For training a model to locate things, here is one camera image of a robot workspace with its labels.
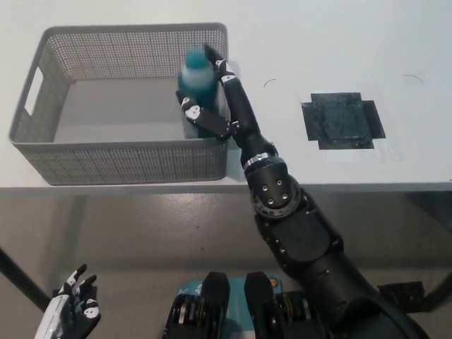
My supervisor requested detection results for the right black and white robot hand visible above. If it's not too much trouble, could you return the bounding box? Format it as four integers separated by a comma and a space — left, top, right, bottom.
175, 42, 278, 169

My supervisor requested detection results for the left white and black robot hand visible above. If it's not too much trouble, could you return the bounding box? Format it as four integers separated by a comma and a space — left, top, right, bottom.
33, 263, 102, 339

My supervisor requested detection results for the teal air purifying spray can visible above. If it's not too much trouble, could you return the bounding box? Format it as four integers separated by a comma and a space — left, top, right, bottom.
177, 49, 217, 109

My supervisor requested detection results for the black tape square with notched corners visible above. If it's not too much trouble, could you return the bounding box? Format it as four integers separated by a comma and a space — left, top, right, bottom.
301, 92, 386, 152

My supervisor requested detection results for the black and teal robot torso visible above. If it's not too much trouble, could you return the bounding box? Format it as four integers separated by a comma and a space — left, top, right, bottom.
164, 270, 326, 339

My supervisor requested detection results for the grey perforated plastic basket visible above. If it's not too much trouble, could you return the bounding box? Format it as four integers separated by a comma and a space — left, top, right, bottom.
7, 23, 230, 186

